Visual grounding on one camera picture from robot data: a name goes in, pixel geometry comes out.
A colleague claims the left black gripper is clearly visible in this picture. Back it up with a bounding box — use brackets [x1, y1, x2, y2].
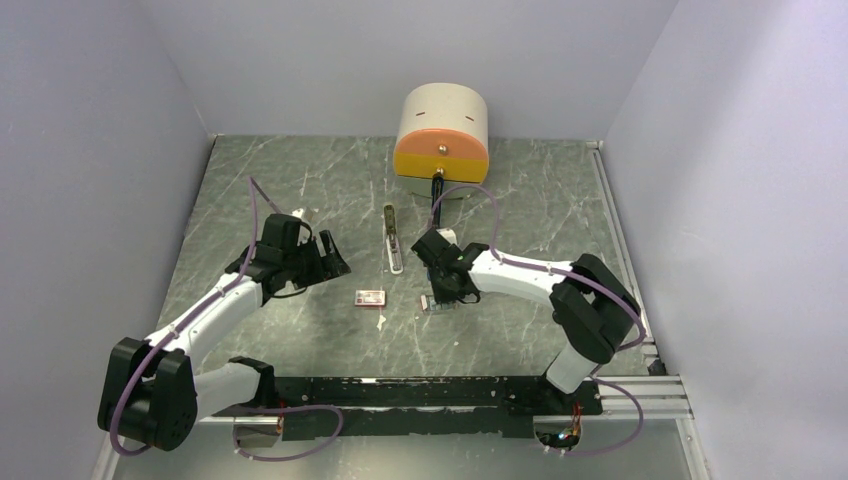
[282, 229, 349, 290]

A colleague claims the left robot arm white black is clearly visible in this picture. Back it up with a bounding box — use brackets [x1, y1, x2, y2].
[97, 208, 351, 456]

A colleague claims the beige white stapler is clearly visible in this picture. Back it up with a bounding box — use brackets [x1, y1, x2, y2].
[383, 203, 404, 275]

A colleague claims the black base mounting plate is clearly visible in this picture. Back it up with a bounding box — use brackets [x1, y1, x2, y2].
[216, 376, 603, 441]

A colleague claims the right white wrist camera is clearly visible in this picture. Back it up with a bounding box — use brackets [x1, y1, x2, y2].
[437, 228, 458, 245]

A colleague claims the red white staple box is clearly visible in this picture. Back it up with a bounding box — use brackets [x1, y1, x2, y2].
[354, 290, 387, 307]

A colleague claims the staple box tray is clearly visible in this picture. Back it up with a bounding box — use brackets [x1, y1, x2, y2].
[420, 295, 458, 314]

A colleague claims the blue black stapler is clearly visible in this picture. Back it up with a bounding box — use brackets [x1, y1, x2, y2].
[430, 172, 444, 228]

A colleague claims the beige mini drawer cabinet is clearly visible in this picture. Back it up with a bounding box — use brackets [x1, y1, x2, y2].
[392, 82, 490, 197]

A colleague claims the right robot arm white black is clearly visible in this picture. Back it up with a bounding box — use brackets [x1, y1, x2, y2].
[411, 228, 646, 414]

